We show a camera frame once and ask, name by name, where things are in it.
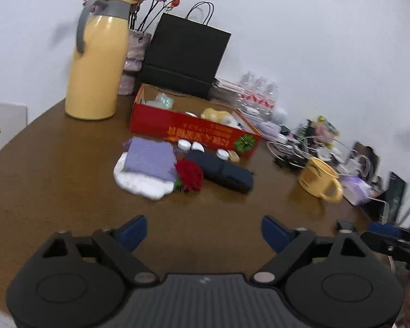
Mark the mottled purple vase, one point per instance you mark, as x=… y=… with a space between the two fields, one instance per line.
x=133 y=61

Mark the red cardboard box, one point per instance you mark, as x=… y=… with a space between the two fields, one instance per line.
x=191 y=131

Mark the white cloth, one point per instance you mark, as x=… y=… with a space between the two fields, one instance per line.
x=140 y=186

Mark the white round speaker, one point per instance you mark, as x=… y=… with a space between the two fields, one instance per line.
x=281 y=114

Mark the small beige round container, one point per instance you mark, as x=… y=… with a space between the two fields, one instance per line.
x=234 y=156

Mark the white flat box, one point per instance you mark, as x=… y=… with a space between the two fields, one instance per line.
x=227 y=83

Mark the yellow thermos jug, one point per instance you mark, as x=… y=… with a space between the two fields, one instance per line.
x=95 y=68

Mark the purple cloth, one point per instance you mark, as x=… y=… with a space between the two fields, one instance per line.
x=150 y=157

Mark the small white round container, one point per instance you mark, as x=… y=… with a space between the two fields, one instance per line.
x=183 y=144
x=222 y=153
x=198 y=147

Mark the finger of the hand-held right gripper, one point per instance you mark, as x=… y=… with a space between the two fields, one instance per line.
x=382 y=228
x=389 y=245

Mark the purple tissue pack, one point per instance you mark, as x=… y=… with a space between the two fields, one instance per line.
x=357 y=188

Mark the white panel box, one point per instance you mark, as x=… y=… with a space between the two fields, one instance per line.
x=3 y=126

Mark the black phone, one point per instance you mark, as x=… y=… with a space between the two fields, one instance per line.
x=345 y=226

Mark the iridescent pouch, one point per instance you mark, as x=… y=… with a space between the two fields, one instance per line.
x=162 y=100

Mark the yellow pink snack packet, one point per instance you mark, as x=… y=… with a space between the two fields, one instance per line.
x=323 y=128

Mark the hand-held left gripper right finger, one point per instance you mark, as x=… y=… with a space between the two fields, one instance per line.
x=276 y=234

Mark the purple fluffy headband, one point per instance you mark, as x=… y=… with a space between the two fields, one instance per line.
x=271 y=129

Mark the yellow white plush toy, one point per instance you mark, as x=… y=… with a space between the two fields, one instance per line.
x=218 y=115

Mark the red fabric rose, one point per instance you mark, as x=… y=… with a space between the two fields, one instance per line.
x=189 y=176

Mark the clear water bottle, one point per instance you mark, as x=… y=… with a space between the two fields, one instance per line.
x=259 y=92
x=247 y=88
x=271 y=96

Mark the navy zip pouch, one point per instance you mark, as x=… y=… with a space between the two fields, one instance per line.
x=222 y=172

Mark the yellow mug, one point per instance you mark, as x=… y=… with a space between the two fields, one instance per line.
x=316 y=179

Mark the black paper bag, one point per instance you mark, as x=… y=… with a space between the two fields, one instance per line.
x=184 y=51

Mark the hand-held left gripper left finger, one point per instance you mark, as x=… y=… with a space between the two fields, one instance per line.
x=135 y=233

